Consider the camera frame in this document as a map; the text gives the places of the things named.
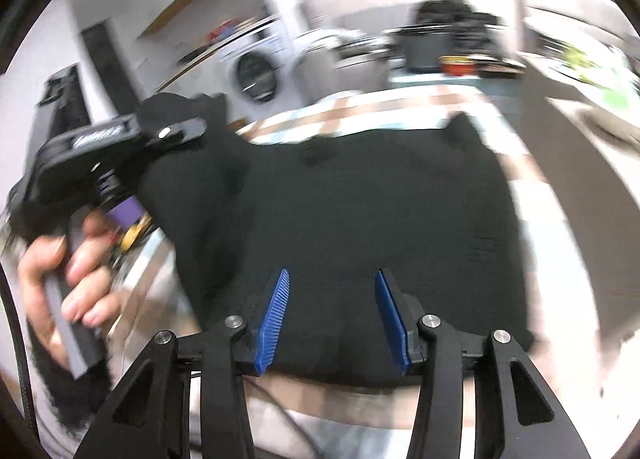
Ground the white front-load washing machine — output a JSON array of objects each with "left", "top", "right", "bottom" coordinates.
[{"left": 215, "top": 20, "right": 304, "bottom": 121}]

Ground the checkered plaid tablecloth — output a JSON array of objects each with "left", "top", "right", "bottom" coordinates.
[{"left": 106, "top": 88, "right": 622, "bottom": 459}]

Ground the black knit sweater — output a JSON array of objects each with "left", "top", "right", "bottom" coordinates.
[{"left": 134, "top": 94, "right": 534, "bottom": 387}]

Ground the person's left hand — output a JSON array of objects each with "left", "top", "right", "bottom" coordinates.
[{"left": 17, "top": 210, "right": 122, "bottom": 379}]

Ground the black clothes pile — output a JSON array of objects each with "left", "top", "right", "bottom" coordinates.
[{"left": 412, "top": 0, "right": 502, "bottom": 56}]

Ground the grey sofa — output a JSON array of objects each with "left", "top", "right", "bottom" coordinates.
[{"left": 293, "top": 28, "right": 395, "bottom": 103}]

